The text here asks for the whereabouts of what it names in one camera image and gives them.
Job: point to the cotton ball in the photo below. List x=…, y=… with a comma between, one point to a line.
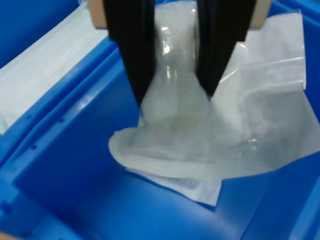
x=187, y=130

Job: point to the blue bin with cotton packet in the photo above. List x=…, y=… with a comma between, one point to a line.
x=100, y=200

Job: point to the blue bin with masks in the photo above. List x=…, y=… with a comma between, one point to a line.
x=37, y=25

